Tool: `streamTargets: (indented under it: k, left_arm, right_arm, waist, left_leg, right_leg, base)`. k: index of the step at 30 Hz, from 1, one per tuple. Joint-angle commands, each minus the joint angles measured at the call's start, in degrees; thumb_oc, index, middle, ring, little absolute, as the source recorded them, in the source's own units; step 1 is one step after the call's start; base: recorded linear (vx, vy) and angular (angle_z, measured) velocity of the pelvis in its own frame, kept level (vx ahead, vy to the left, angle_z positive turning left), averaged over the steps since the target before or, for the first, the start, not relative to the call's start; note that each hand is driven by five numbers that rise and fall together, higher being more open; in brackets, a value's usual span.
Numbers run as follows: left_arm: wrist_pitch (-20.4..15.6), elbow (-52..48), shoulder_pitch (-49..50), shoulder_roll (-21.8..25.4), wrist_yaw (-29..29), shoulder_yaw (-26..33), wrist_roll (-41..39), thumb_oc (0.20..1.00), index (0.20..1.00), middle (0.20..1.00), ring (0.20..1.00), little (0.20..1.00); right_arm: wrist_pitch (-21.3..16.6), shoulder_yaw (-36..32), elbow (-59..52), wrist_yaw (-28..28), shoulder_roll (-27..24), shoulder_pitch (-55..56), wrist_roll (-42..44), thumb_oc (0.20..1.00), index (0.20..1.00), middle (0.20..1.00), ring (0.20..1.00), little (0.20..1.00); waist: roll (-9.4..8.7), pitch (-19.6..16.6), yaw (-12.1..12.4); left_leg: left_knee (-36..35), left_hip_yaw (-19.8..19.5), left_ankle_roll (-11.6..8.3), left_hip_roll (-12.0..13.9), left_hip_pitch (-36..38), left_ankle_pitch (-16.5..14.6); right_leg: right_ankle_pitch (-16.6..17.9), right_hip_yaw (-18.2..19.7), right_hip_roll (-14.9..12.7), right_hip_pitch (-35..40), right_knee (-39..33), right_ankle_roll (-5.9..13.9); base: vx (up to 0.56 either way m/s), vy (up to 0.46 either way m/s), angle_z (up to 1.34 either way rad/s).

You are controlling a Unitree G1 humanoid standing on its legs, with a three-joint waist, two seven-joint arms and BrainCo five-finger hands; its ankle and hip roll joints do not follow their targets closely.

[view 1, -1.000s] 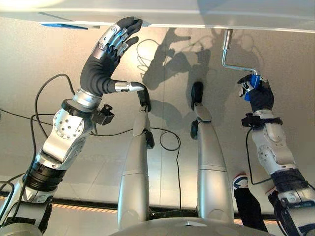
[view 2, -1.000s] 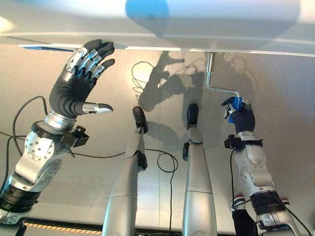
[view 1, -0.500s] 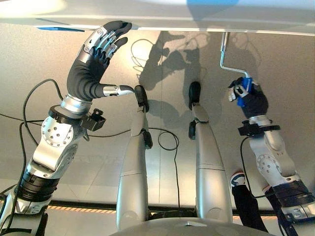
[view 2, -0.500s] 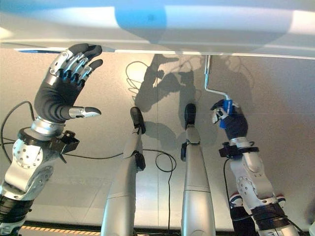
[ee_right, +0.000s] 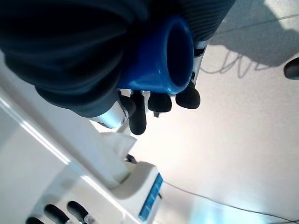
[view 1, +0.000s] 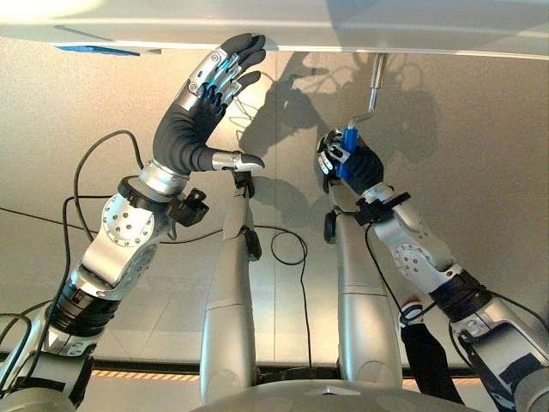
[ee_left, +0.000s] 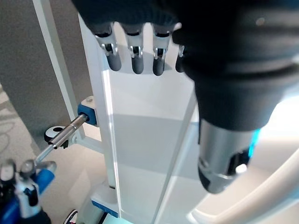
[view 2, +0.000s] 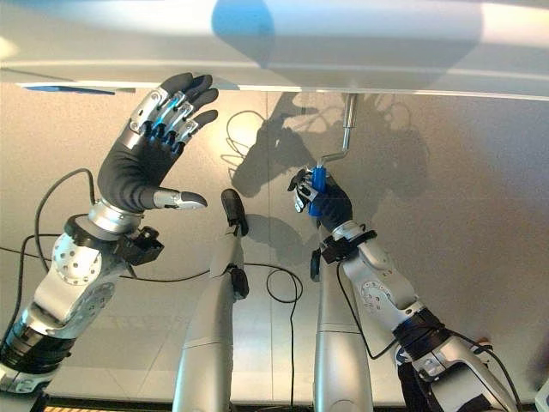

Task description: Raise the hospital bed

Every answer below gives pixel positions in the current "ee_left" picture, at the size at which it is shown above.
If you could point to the silver crank with blue grip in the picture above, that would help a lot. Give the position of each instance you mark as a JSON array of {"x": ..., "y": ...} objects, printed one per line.
[{"x": 63, "y": 133}]

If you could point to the white bed footboard panel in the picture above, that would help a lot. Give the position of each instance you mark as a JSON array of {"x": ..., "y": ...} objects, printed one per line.
[{"x": 144, "y": 140}]

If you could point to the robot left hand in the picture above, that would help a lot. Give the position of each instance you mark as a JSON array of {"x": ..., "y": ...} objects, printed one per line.
[{"x": 233, "y": 70}]

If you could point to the white curved bed rail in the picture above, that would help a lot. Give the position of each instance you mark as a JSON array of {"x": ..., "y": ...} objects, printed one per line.
[{"x": 264, "y": 193}]

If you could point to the black silver caster wheel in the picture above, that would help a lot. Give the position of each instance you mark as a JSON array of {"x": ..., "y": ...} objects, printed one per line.
[{"x": 52, "y": 133}]

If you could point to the blue white corner bumper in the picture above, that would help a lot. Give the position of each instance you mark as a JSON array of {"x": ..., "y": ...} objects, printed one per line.
[{"x": 102, "y": 206}]

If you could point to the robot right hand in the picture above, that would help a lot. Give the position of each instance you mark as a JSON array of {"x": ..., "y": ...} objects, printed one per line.
[{"x": 28, "y": 198}]

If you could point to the white metal bed frame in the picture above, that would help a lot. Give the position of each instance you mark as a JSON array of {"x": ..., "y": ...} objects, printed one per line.
[{"x": 52, "y": 46}]

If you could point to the blue crank socket bracket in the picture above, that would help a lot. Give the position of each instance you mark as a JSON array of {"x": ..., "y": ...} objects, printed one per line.
[{"x": 90, "y": 109}]

